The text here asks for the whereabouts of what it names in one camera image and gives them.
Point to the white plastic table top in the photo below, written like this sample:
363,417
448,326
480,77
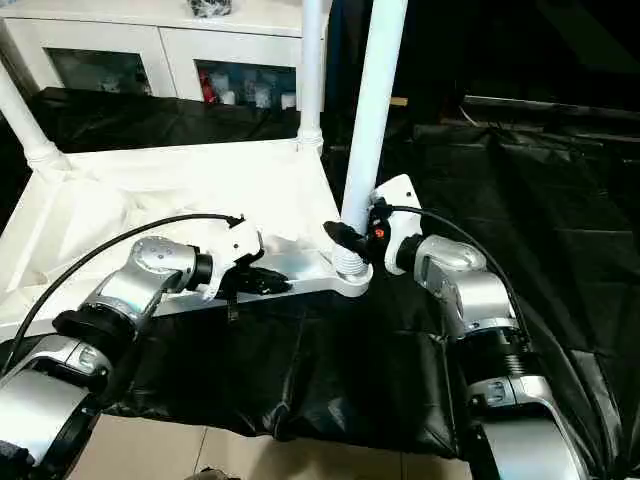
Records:
175,185

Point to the white plastic table leg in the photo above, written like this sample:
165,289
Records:
370,110
32,130
310,70

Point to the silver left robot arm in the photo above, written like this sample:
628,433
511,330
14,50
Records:
110,300

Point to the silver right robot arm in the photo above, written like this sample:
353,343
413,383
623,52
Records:
485,310

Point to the yellow label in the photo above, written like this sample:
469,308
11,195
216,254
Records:
399,101

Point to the black work surface mat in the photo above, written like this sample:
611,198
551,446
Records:
525,225

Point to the white jar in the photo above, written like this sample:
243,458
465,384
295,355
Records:
286,100
228,97

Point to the red bottle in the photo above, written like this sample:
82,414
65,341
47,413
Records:
205,87

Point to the white glass door cabinet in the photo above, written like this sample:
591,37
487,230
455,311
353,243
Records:
150,35

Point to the dark patterned object on cabinet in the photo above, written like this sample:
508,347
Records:
210,7

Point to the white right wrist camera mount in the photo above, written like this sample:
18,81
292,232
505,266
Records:
400,200

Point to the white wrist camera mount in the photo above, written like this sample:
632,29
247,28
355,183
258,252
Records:
237,242
400,200

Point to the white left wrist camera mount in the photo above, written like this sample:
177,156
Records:
237,242

